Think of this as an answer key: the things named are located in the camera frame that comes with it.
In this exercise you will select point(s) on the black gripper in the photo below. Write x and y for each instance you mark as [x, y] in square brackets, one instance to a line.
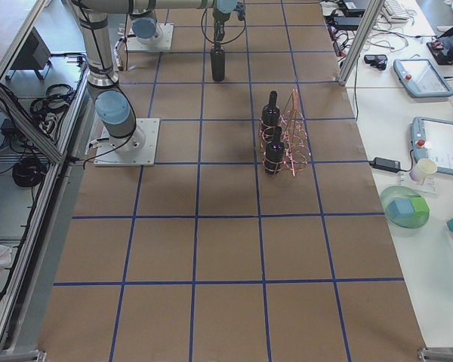
[218, 20]

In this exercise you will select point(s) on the dark glass wine bottle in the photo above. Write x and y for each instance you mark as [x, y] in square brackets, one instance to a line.
[218, 61]

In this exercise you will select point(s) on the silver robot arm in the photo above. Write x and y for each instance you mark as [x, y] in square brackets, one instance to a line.
[212, 17]
[110, 102]

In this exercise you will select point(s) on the dark wine bottle in rack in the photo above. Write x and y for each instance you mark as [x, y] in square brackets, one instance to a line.
[270, 117]

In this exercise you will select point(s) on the blue teach pendant far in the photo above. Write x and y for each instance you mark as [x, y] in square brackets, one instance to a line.
[421, 78]

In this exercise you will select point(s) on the blue teach pendant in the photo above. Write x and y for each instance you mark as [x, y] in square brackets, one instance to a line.
[421, 78]
[433, 139]

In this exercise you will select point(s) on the black power adapter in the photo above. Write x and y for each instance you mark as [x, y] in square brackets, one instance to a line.
[388, 165]

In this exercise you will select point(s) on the white paper cup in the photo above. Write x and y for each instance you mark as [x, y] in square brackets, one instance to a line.
[423, 168]

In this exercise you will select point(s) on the blue teach pendant near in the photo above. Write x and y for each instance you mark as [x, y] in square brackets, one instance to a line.
[433, 139]

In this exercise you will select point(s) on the green plastic bowl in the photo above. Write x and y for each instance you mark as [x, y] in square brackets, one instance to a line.
[405, 207]

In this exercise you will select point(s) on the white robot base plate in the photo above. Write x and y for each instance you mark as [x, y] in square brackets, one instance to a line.
[140, 149]
[150, 37]

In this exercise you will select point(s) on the copper wire wine rack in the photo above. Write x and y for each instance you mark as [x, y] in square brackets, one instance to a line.
[294, 136]

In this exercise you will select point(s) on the aluminium frame post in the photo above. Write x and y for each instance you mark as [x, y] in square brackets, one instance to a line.
[366, 24]

